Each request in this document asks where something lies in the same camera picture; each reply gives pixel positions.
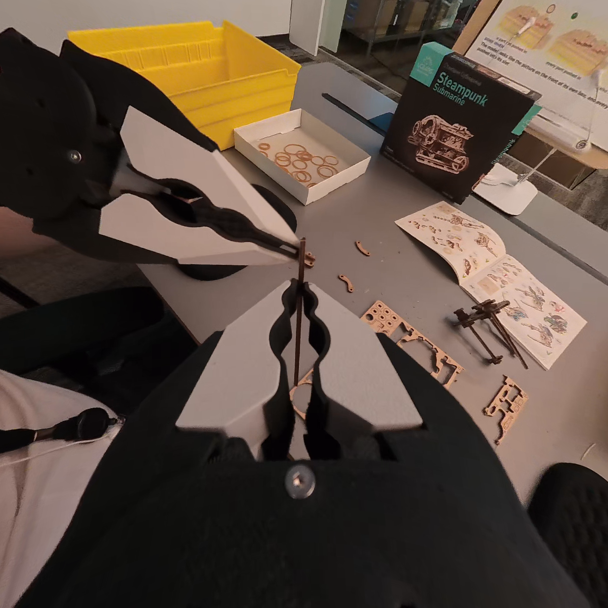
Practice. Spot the thin wooden stick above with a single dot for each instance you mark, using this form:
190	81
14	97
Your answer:
299	332

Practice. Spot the small curved wooden piece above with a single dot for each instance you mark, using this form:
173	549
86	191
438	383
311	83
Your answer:
346	283
363	248

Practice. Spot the white cardboard tray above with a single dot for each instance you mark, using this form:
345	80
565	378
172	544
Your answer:
270	171

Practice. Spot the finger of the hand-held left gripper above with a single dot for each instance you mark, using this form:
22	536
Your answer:
190	161
190	242

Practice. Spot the storage shelf with boxes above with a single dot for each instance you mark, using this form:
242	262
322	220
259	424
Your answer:
389	19

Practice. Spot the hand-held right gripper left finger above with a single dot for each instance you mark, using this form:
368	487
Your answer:
237	375

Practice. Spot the black model kit box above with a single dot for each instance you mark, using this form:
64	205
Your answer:
427	95

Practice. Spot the small wooden connector part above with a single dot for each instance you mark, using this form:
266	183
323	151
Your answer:
310	259

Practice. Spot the printed instruction poster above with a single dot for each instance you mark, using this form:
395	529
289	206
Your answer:
546	57

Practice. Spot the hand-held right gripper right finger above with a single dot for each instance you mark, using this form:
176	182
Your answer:
365	380

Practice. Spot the cut-out wooden frame piece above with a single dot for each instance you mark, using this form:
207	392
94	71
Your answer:
515	392

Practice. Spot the dark wooden model assembly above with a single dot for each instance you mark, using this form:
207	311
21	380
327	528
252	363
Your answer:
479	311

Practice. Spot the person's dark pants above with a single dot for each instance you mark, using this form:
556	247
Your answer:
71	332

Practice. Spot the white desk stand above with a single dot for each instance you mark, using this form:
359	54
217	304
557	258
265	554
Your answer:
506	194

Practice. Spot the laser-cut wooden parts sheet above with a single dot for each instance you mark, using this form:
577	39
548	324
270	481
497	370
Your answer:
418	339

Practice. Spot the pile of rubber bands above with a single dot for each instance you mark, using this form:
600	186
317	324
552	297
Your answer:
285	159

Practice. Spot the person's white shirt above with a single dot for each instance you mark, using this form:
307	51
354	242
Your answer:
28	498

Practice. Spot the yellow plastic bin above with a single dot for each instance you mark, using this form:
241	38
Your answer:
247	85

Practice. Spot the illustrated instruction booklet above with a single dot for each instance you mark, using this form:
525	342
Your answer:
475	247

